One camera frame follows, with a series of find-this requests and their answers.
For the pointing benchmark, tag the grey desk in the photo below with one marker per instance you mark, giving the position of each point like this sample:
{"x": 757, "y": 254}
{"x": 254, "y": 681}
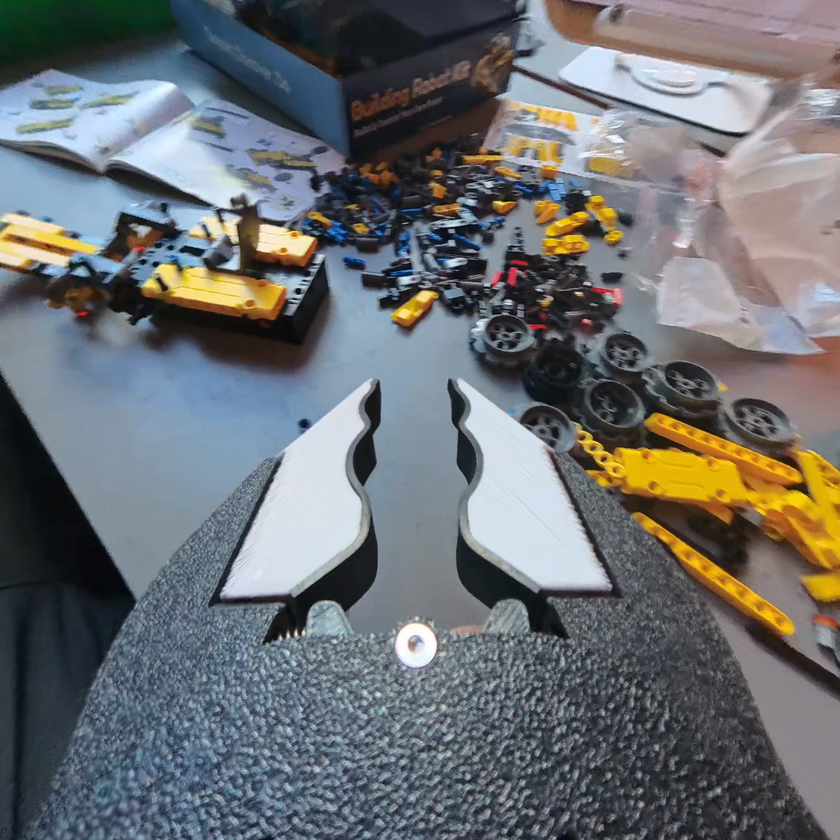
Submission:
{"x": 197, "y": 407}

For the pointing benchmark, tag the white stand base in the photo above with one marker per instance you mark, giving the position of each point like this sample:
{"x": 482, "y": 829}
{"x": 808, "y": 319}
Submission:
{"x": 656, "y": 85}

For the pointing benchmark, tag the pile of small brick parts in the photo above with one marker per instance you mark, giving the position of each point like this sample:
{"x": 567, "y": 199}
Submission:
{"x": 459, "y": 229}

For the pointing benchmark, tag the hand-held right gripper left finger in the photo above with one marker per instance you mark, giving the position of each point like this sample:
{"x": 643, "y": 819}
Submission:
{"x": 308, "y": 518}

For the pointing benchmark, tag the person's grey trouser legs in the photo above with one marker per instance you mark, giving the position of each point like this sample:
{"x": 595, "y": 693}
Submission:
{"x": 52, "y": 656}

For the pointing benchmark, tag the yellow sticker sheet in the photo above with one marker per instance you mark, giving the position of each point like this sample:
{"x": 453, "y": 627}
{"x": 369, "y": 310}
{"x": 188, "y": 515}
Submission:
{"x": 531, "y": 138}

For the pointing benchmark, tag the wooden display board with sheet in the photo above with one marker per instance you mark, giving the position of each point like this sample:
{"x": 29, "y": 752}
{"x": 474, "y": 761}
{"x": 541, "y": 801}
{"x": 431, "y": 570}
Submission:
{"x": 689, "y": 26}

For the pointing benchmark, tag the white instruction booklet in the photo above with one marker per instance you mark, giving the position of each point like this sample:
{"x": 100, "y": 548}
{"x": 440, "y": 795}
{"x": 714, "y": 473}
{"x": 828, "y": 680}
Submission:
{"x": 144, "y": 131}

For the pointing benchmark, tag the yellow toy brick vehicle model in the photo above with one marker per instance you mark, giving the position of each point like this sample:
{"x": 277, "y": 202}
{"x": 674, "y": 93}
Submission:
{"x": 210, "y": 289}

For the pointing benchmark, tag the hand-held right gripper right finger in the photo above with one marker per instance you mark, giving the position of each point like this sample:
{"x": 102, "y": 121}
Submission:
{"x": 531, "y": 518}

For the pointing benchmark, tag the dark blue cardboard box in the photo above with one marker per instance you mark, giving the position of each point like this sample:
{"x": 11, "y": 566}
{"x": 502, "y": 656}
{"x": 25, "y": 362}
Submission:
{"x": 275, "y": 72}

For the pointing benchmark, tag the clear plastic bag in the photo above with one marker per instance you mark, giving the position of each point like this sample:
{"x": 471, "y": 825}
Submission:
{"x": 643, "y": 144}
{"x": 774, "y": 229}

